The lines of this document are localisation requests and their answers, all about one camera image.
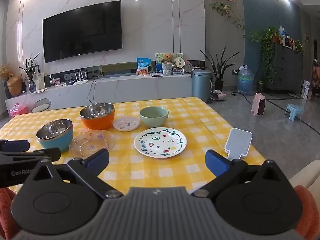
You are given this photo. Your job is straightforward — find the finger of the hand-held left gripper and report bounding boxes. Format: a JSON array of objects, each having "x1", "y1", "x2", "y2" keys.
[
  {"x1": 0, "y1": 147, "x2": 62, "y2": 162},
  {"x1": 0, "y1": 140, "x2": 30, "y2": 153}
]

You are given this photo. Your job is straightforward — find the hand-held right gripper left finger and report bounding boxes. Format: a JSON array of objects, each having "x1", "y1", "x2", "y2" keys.
[{"x1": 24, "y1": 149, "x2": 124, "y2": 198}]

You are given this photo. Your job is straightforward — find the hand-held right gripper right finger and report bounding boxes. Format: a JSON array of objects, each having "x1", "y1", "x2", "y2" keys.
[{"x1": 191, "y1": 149, "x2": 290, "y2": 198}]

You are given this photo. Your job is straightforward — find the orange steel-lined bowl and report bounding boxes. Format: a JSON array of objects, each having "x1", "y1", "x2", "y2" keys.
[{"x1": 79, "y1": 102, "x2": 115, "y2": 130}]

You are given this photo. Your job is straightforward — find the white painted plate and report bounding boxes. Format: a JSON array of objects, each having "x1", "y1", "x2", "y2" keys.
[{"x1": 134, "y1": 127, "x2": 187, "y2": 158}]

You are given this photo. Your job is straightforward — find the green ceramic bowl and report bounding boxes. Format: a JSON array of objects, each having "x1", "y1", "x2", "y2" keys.
[{"x1": 139, "y1": 106, "x2": 169, "y2": 128}]

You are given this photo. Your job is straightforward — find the blue steel-lined bowl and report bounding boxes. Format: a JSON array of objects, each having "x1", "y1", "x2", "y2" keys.
[{"x1": 36, "y1": 119, "x2": 74, "y2": 153}]

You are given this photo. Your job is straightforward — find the clear glass sticker plate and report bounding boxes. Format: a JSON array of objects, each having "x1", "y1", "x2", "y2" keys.
[{"x1": 69, "y1": 129, "x2": 116, "y2": 158}]

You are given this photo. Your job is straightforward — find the white flat paddle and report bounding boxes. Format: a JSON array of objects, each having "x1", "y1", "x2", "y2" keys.
[{"x1": 224, "y1": 127, "x2": 253, "y2": 160}]

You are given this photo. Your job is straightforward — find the pink plastic basket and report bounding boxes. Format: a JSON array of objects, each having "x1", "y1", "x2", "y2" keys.
[{"x1": 9, "y1": 103, "x2": 27, "y2": 118}]

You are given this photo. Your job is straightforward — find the small white sticker plate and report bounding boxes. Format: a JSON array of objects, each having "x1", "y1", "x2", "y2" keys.
[{"x1": 113, "y1": 117, "x2": 140, "y2": 132}]

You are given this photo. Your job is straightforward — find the small grey chair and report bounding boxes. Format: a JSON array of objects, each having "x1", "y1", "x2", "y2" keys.
[{"x1": 31, "y1": 98, "x2": 52, "y2": 113}]

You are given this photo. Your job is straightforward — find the yellow checked tablecloth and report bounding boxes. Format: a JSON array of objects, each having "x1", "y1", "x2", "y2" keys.
[{"x1": 0, "y1": 96, "x2": 267, "y2": 188}]

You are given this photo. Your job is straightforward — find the brown vase with dried flowers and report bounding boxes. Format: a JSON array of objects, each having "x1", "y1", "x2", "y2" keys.
[{"x1": 0, "y1": 64, "x2": 23, "y2": 98}]

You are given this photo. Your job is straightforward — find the plant in glass vase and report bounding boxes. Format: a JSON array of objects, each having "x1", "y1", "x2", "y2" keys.
[{"x1": 19, "y1": 52, "x2": 41, "y2": 93}]

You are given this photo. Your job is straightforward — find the pink patterned bag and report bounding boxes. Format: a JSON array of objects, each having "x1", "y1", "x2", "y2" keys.
[{"x1": 210, "y1": 90, "x2": 227, "y2": 101}]

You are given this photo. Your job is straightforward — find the white photo card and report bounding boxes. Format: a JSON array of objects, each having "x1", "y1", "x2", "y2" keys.
[{"x1": 34, "y1": 72, "x2": 45, "y2": 90}]

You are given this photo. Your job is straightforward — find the pink space heater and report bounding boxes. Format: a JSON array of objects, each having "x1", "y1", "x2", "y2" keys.
[{"x1": 252, "y1": 92, "x2": 268, "y2": 116}]

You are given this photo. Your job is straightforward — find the blue grey trash can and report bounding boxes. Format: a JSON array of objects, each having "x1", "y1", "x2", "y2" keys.
[{"x1": 191, "y1": 69, "x2": 213, "y2": 103}]

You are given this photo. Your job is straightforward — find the white wifi router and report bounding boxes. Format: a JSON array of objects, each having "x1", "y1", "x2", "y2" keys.
[{"x1": 66, "y1": 69, "x2": 89, "y2": 85}]

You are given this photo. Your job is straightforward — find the marble tv cabinet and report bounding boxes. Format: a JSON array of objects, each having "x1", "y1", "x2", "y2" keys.
[{"x1": 5, "y1": 74, "x2": 209, "y2": 120}]

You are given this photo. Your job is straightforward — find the blue water jug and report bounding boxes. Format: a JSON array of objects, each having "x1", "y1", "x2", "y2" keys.
[{"x1": 237, "y1": 65, "x2": 255, "y2": 96}]

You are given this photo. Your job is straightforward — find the potted snake plant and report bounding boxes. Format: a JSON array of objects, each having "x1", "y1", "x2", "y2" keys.
[{"x1": 200, "y1": 46, "x2": 240, "y2": 92}]

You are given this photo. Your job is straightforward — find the cream sofa armrest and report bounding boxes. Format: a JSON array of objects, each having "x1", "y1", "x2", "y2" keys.
[{"x1": 287, "y1": 160, "x2": 320, "y2": 193}]

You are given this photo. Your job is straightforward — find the light blue plastic stool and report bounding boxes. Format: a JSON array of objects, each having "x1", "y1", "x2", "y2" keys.
[{"x1": 284, "y1": 104, "x2": 303, "y2": 121}]

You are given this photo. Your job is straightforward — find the blue snack bag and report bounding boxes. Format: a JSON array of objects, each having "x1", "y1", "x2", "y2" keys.
[{"x1": 136, "y1": 57, "x2": 152, "y2": 76}]

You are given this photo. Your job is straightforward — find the white ribbed pot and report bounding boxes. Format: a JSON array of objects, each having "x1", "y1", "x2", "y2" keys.
[{"x1": 162, "y1": 63, "x2": 174, "y2": 76}]

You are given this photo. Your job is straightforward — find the person's orange red clothing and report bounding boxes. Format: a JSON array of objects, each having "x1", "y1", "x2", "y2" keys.
[{"x1": 294, "y1": 185, "x2": 320, "y2": 240}]

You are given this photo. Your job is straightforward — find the white round hand fan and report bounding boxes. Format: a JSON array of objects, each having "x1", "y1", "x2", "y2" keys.
[{"x1": 174, "y1": 56, "x2": 187, "y2": 70}]

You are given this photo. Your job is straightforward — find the green painted canvas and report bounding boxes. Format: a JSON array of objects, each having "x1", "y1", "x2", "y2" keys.
[{"x1": 155, "y1": 53, "x2": 184, "y2": 74}]

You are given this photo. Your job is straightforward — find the dark grey cabinet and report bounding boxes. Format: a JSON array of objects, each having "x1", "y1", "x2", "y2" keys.
[{"x1": 265, "y1": 42, "x2": 304, "y2": 96}]

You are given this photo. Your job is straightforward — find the black flat television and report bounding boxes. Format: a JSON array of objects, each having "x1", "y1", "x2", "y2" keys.
[{"x1": 42, "y1": 0, "x2": 123, "y2": 64}]

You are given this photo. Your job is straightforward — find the trailing pothos plant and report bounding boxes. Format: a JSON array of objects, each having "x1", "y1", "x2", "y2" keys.
[{"x1": 250, "y1": 26, "x2": 283, "y2": 83}]

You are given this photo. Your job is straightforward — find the hanging vine plant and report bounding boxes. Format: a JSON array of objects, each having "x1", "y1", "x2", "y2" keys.
[{"x1": 209, "y1": 2, "x2": 247, "y2": 38}]

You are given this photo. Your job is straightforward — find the black power cable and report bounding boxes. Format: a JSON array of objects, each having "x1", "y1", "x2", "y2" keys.
[{"x1": 87, "y1": 79, "x2": 97, "y2": 105}]

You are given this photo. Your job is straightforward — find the black floor cable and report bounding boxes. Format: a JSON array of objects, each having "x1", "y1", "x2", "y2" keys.
[{"x1": 231, "y1": 92, "x2": 253, "y2": 111}]

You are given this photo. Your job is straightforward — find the white boxes by wall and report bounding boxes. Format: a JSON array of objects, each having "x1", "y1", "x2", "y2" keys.
[{"x1": 301, "y1": 80, "x2": 313, "y2": 101}]

